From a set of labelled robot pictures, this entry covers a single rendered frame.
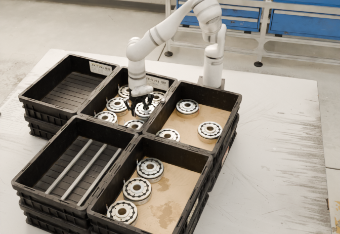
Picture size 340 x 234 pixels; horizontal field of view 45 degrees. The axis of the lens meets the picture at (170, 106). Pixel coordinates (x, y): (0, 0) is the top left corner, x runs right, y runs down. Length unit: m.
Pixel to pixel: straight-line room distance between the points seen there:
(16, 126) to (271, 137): 1.21
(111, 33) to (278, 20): 1.68
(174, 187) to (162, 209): 0.11
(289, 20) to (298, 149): 1.82
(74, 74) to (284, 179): 1.13
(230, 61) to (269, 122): 1.81
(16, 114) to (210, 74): 0.98
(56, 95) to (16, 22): 2.78
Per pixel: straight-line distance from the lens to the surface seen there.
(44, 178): 1.62
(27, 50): 4.13
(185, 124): 1.76
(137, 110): 1.77
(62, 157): 1.68
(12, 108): 2.20
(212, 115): 1.82
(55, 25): 4.53
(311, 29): 3.60
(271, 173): 1.79
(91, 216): 1.34
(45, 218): 1.53
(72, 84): 2.06
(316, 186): 1.79
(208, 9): 1.46
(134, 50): 1.54
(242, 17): 3.55
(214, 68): 1.96
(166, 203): 1.47
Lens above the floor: 1.99
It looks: 38 degrees down
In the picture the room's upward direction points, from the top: straight up
